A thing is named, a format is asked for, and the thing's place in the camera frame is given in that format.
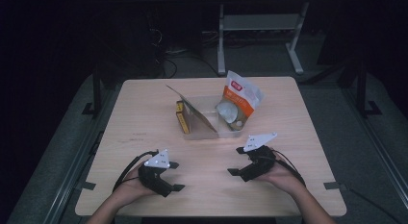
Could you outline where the white and orange snack packet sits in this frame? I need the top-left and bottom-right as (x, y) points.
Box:
(215, 69), (266, 132)

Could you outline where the white metal stand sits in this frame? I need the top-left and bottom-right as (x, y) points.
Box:
(217, 2), (311, 76)

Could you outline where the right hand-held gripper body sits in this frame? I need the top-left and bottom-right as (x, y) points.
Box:
(239, 132), (279, 183)

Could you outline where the hand-held gripper black cable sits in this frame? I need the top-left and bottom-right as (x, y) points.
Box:
(112, 149), (161, 193)
(272, 149), (307, 187)

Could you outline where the person's left hand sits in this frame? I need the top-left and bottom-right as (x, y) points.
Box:
(112, 164), (157, 205)

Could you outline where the metal floor rail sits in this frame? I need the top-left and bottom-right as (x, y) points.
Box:
(343, 88), (408, 201)
(41, 88), (109, 224)

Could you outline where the small yellow box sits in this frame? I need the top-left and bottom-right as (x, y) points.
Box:
(175, 100), (191, 136)

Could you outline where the grey table bracket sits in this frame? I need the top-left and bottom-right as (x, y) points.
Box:
(323, 181), (348, 191)
(76, 181), (97, 191)

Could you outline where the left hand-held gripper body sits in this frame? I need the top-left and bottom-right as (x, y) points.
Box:
(138, 149), (175, 199)

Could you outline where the clear plastic container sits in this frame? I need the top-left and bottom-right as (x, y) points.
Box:
(175, 94), (246, 141)

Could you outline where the green snack packet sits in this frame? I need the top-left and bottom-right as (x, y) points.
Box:
(166, 85), (219, 135)

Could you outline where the person's right hand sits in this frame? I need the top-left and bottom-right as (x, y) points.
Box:
(255, 153), (306, 200)

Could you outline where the thin black floor cable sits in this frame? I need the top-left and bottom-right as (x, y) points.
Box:
(348, 187), (403, 224)

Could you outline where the right hand-held gripper black cable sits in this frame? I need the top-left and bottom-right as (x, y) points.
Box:
(272, 149), (307, 187)

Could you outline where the left hand-held gripper black cable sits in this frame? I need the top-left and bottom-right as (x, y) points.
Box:
(112, 149), (161, 193)

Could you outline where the tangle of black floor cables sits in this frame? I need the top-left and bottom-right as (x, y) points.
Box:
(148, 25), (222, 80)

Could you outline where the black stand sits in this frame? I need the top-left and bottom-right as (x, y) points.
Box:
(355, 57), (383, 119)
(81, 64), (104, 118)

